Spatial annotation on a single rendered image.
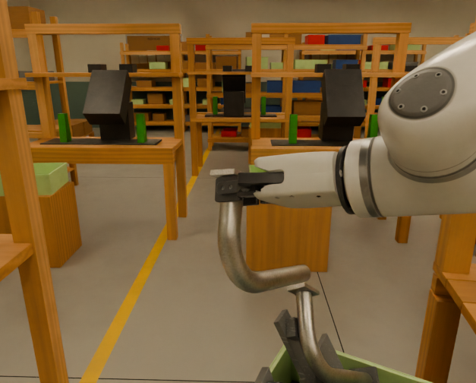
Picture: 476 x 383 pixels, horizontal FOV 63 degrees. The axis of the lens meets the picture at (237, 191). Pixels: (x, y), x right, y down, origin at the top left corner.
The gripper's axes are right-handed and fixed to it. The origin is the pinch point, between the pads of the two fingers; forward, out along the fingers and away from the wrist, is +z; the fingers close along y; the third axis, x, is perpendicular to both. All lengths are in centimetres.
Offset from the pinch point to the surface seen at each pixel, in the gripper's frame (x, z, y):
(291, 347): 24.2, 6.3, -26.9
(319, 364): 26.4, 0.9, -27.6
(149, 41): -559, 716, -566
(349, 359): 29, 3, -49
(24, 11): -270, 413, -136
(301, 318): 18.8, 4.3, -26.8
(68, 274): 22, 266, -138
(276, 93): -317, 329, -568
